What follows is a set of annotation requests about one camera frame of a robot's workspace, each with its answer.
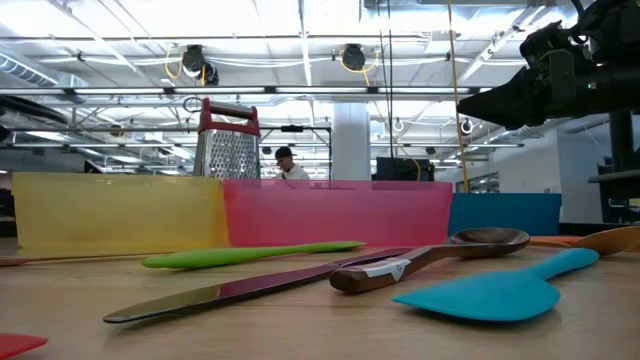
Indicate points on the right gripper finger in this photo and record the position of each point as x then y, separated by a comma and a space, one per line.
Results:
515, 92
520, 118

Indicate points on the dark wooden spoon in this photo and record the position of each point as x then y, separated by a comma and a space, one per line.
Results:
490, 240

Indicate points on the orange utensil edge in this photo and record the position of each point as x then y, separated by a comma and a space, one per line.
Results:
610, 241

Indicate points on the blue silicone spatula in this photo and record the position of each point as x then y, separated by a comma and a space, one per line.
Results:
490, 295

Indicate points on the green silicone spatula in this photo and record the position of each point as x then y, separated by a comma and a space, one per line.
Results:
225, 256

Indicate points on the black table knife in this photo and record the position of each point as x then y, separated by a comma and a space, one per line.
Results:
225, 295

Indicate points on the red silicone spatula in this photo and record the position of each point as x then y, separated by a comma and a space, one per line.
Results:
17, 344

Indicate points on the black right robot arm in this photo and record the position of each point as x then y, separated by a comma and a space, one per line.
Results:
620, 25

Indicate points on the black monitor pole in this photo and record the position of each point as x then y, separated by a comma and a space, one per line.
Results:
621, 145

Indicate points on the grey desk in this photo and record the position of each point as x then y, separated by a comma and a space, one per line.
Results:
617, 184

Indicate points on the blue plastic bin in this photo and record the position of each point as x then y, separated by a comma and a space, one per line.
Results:
505, 214

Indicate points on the black cabinet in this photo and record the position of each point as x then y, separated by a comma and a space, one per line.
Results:
402, 169

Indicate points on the white building column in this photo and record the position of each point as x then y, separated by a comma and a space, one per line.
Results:
351, 145

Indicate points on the pink plastic bin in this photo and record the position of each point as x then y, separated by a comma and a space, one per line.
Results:
335, 212

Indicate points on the person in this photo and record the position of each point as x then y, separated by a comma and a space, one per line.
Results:
290, 172

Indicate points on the yellow plastic bin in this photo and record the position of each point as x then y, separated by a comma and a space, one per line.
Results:
115, 210

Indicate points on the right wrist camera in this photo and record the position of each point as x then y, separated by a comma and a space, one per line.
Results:
540, 45

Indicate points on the black aluminium table frame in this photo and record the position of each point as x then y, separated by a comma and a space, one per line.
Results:
600, 229

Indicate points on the black metal workstation frame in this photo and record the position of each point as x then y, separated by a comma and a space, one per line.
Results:
292, 128

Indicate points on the silver air duct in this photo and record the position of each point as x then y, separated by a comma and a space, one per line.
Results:
25, 70

